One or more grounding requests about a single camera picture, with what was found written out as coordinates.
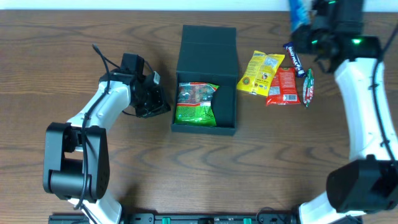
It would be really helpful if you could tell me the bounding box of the blue Oreo cookie pack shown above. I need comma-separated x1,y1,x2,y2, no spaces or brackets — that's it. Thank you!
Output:
289,0,311,34

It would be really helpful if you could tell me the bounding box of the red green candy pack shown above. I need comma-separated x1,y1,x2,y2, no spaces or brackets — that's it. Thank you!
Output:
302,68,315,108

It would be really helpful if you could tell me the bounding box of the green snack bag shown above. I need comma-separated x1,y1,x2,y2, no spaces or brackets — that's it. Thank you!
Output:
175,82,219,127

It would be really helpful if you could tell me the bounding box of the black gift box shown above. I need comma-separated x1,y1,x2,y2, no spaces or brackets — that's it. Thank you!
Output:
171,25,239,136

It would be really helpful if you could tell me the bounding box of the red snack bag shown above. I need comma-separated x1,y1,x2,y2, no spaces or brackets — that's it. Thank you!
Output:
266,67,300,106

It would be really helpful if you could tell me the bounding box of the yellow snack bag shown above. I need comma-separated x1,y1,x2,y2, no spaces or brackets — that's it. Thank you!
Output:
236,50,285,96

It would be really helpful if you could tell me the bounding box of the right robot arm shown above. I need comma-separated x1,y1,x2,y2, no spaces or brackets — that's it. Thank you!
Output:
289,0,397,223

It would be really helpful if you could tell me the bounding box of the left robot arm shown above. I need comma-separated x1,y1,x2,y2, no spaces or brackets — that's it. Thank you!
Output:
43,72,170,223

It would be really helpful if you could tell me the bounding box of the purple Dairy Milk bar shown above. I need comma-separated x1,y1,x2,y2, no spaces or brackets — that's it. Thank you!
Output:
283,42,306,78

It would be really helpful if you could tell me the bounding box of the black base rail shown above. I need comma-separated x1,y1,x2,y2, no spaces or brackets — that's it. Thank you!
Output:
47,207,301,224

